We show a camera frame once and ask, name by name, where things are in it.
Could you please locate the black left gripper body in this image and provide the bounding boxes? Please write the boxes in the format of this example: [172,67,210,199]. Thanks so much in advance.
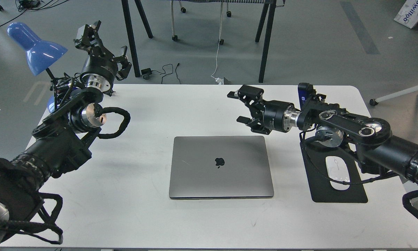
[80,52,118,88]

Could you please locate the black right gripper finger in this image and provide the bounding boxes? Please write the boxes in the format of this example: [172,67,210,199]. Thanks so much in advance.
[236,115,271,135]
[227,85,265,113]

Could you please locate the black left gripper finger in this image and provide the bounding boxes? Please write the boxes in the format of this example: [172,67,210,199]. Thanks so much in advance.
[74,21,107,56]
[111,46,132,81]

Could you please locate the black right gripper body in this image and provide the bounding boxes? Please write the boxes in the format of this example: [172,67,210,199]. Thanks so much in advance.
[262,100,301,134]

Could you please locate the grey laptop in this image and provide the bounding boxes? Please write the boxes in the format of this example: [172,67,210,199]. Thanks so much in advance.
[169,136,274,199]

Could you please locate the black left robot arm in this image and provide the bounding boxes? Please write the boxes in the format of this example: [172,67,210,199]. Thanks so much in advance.
[0,21,132,244]

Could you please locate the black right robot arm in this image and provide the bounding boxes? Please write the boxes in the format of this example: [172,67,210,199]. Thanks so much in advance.
[227,83,418,219]

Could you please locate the black mouse pad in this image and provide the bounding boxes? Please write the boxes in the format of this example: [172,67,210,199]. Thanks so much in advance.
[300,142,368,203]

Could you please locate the blue desk lamp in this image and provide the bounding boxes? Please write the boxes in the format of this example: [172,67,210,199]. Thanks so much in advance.
[6,22,78,114]

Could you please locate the rolling chair base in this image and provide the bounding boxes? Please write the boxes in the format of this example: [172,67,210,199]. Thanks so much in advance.
[170,0,232,46]

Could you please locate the white computer mouse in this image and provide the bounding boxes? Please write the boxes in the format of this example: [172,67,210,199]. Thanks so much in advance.
[325,156,350,183]

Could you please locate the white chair leg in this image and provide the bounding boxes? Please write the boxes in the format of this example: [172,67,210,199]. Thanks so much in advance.
[369,35,418,106]

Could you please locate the white cardboard box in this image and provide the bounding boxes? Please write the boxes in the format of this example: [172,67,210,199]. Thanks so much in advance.
[394,0,418,29]

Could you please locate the black cable on floor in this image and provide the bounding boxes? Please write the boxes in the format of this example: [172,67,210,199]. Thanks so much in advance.
[141,63,181,84]

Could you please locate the white charging cable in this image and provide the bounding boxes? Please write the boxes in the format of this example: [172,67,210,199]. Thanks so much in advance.
[211,0,231,85]

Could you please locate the black table frame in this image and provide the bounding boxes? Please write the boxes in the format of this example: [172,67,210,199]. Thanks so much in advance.
[121,0,286,84]

